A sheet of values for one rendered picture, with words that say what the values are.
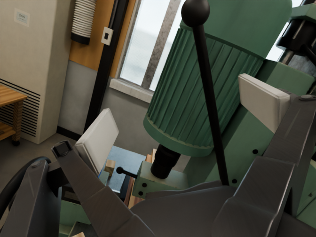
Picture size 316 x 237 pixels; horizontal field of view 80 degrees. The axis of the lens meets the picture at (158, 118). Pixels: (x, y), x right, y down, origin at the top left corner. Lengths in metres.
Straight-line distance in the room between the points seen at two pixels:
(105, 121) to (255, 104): 0.13
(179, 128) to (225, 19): 0.19
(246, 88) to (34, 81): 1.91
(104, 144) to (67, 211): 0.42
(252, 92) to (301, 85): 0.26
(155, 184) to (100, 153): 0.36
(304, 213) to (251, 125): 0.16
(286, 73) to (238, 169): 0.21
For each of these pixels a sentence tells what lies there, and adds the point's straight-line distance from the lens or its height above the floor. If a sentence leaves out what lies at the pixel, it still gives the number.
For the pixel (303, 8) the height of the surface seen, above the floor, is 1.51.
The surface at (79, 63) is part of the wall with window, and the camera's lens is 2.05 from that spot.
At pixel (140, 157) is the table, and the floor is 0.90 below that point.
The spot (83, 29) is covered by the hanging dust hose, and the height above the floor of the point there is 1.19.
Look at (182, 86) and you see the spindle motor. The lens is 0.35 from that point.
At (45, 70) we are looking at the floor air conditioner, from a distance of 1.91.
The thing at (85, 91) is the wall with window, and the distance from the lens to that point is 2.10.
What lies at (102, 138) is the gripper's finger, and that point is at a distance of 0.17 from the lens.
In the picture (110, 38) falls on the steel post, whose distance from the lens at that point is 1.80.
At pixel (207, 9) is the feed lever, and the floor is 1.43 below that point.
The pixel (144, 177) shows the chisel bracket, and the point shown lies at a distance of 0.50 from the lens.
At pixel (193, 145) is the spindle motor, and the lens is 0.38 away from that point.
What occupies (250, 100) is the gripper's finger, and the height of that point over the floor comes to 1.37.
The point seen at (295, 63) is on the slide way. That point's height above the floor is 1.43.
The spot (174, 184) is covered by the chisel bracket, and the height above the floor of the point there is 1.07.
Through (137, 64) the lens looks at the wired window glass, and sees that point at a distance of 1.92.
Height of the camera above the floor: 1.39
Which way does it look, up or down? 23 degrees down
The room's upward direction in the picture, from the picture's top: 22 degrees clockwise
